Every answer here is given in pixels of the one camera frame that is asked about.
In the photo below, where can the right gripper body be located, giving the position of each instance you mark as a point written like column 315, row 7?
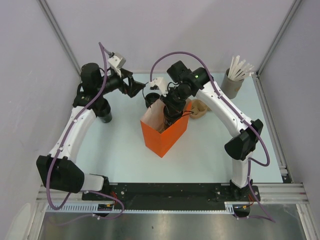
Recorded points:
column 175, row 95

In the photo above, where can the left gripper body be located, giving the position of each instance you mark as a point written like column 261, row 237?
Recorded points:
column 114, row 82

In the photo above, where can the orange paper bag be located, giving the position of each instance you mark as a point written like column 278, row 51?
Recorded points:
column 158, row 138

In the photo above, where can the dark takeout coffee cup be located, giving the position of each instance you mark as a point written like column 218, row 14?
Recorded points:
column 171, row 115

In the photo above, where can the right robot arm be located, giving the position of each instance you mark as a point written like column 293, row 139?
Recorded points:
column 243, row 130

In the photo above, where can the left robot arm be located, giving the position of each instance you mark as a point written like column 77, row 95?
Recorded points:
column 58, row 169

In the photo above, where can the grey straw holder cup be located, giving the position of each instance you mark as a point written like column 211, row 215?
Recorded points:
column 229, row 87

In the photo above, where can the white straws bundle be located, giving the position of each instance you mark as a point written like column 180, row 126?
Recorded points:
column 239, row 69

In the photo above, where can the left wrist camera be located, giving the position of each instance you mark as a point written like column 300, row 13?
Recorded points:
column 116, row 62

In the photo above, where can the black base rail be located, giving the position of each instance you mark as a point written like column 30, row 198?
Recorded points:
column 179, row 196

